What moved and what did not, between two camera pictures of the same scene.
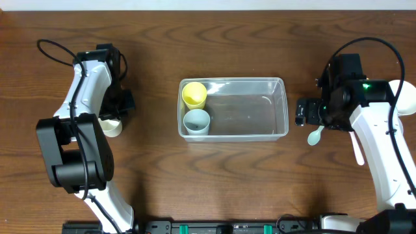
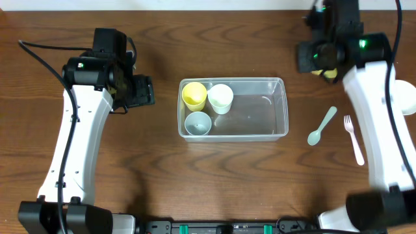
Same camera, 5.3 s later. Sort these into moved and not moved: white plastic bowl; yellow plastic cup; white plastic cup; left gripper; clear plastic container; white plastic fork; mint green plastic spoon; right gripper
Moved: right gripper; white plastic cup; left gripper
Not moved: mint green plastic spoon; white plastic fork; clear plastic container; yellow plastic cup; white plastic bowl
